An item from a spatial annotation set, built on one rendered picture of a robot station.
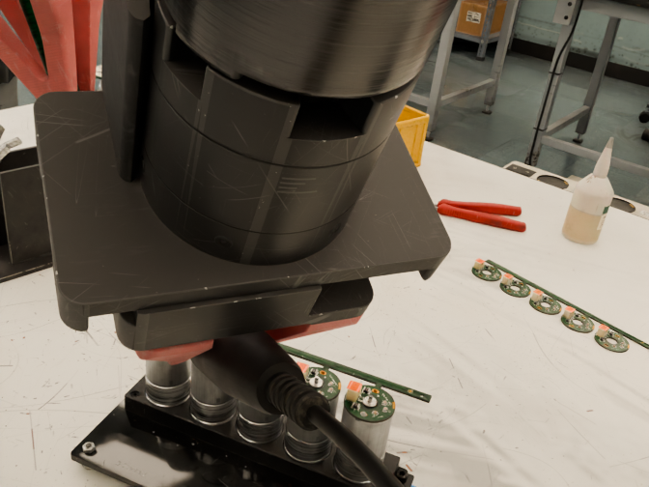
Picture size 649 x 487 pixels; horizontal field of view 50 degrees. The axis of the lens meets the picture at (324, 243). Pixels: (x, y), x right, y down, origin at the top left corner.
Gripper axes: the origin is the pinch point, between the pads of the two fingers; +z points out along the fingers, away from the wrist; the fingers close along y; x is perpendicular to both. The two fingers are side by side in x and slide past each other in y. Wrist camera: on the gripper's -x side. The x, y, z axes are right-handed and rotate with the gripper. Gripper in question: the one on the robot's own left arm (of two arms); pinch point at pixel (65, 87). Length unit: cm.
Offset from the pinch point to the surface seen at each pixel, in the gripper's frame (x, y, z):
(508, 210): -14.1, 37.9, 24.5
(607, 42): -34, 302, 68
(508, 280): -15.0, 24.5, 24.6
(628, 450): -22.7, 8.9, 27.6
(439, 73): 32, 261, 62
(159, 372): 0.1, -0.7, 15.0
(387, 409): -11.8, -0.5, 17.1
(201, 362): -9.8, -10.3, 7.2
